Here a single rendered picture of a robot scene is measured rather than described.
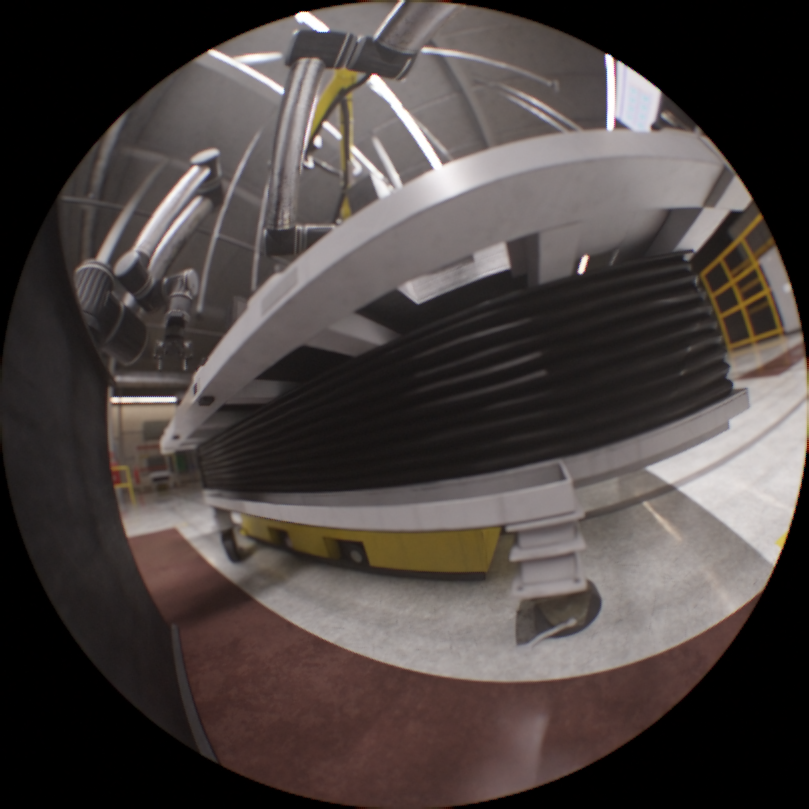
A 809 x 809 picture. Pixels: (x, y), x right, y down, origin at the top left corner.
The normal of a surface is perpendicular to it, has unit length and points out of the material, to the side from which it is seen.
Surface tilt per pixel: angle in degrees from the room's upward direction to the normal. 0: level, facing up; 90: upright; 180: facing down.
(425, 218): 180
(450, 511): 90
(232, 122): 176
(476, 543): 90
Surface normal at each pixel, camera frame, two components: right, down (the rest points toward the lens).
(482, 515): -0.47, 0.01
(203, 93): 0.27, 0.96
